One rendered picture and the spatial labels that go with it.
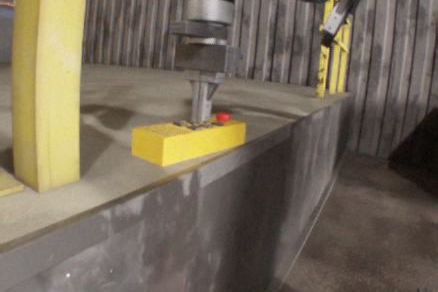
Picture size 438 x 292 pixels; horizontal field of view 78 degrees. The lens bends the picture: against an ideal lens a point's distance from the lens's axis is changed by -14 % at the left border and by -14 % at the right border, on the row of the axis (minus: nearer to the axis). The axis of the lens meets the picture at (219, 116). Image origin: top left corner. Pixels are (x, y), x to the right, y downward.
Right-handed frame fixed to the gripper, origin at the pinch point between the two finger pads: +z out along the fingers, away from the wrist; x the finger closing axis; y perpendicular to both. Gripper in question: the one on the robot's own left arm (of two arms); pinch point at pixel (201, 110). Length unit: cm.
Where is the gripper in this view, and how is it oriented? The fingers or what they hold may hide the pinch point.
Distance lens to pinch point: 63.3
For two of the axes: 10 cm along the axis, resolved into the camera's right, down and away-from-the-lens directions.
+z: -0.9, 9.8, 1.6
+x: -8.1, -1.7, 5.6
